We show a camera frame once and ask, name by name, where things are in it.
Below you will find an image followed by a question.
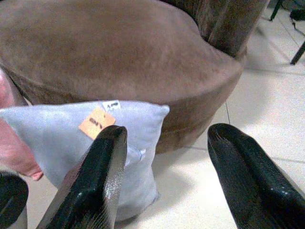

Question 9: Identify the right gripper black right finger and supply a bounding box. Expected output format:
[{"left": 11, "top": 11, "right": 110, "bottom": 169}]
[{"left": 207, "top": 123, "right": 305, "bottom": 229}]

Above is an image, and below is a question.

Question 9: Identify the grey pillow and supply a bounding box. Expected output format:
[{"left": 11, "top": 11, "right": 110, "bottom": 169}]
[{"left": 0, "top": 100, "right": 170, "bottom": 221}]

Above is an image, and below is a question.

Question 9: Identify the pink pillow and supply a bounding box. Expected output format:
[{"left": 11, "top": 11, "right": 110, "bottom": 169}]
[{"left": 0, "top": 68, "right": 44, "bottom": 181}]

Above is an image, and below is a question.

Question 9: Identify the white table with black legs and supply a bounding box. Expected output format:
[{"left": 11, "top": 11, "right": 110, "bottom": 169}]
[{"left": 269, "top": 0, "right": 305, "bottom": 65}]

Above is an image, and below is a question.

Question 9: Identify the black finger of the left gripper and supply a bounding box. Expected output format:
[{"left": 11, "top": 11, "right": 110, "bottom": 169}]
[{"left": 0, "top": 171, "right": 30, "bottom": 229}]

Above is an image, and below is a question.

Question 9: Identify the brown velvet round sofa chair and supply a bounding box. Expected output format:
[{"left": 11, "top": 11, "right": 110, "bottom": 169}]
[{"left": 0, "top": 0, "right": 271, "bottom": 155}]

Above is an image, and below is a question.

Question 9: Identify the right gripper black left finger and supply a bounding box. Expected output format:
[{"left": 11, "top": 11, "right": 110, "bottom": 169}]
[{"left": 35, "top": 125, "right": 128, "bottom": 229}]

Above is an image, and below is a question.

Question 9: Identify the orange price tag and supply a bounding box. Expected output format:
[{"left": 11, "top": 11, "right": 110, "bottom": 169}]
[{"left": 78, "top": 107, "right": 117, "bottom": 140}]

